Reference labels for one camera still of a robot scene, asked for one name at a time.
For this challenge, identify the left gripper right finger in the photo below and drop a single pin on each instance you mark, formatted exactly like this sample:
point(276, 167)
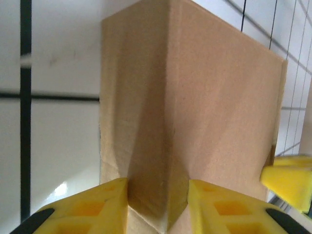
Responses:
point(231, 214)

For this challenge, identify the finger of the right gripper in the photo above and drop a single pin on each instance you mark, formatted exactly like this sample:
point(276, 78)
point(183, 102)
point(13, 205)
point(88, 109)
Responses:
point(287, 180)

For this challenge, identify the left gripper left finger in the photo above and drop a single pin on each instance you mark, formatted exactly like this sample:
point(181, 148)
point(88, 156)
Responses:
point(80, 214)

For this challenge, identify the brown cardboard box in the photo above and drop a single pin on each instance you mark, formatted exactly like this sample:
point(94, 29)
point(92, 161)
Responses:
point(207, 97)

